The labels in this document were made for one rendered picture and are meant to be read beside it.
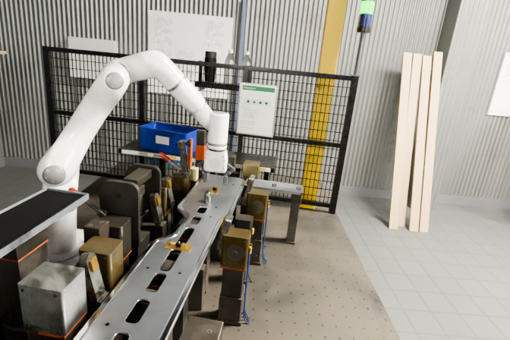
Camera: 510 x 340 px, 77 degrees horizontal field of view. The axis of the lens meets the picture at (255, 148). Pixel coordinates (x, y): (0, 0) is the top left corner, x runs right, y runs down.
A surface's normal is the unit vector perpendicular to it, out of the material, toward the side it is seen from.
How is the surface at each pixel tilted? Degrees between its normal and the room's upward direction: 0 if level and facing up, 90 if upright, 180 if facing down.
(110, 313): 0
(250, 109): 90
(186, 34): 90
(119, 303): 0
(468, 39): 90
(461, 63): 90
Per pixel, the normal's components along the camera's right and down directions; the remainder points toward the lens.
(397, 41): 0.00, 0.28
